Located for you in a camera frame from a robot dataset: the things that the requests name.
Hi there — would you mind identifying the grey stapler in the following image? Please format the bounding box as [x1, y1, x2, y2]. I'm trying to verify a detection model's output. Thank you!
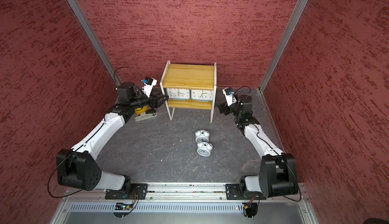
[134, 109, 158, 122]

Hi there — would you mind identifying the white twin-bell alarm clock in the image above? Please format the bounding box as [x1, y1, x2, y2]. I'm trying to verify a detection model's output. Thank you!
[197, 142, 213, 157]
[195, 129, 210, 143]

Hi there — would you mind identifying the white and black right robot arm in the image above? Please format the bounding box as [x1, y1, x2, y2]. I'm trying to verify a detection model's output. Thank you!
[216, 88, 300, 199]

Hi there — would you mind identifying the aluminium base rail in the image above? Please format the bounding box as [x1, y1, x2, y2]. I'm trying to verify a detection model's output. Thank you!
[62, 183, 305, 219]

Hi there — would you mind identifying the right aluminium corner post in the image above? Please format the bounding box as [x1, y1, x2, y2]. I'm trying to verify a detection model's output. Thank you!
[259, 0, 309, 94]

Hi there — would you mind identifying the left aluminium corner post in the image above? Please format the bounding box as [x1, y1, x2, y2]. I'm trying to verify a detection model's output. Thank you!
[67, 0, 121, 85]

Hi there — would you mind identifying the aluminium corner post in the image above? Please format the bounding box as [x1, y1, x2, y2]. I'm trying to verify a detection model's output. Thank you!
[67, 0, 121, 85]
[259, 0, 309, 94]

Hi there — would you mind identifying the wooden two-tier white-framed shelf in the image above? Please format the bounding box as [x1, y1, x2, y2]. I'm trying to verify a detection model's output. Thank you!
[160, 61, 217, 123]

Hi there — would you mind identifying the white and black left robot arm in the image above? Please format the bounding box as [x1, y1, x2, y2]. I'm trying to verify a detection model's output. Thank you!
[54, 77, 168, 199]

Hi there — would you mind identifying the yellow pen cup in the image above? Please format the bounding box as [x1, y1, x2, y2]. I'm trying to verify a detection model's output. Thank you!
[135, 106, 150, 115]

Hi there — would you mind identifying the grey rectangular alarm clock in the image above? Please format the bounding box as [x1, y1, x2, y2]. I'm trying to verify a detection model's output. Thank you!
[190, 90, 214, 101]
[166, 88, 190, 100]

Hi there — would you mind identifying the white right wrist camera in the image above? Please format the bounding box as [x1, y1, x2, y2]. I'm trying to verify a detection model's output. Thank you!
[222, 87, 237, 107]

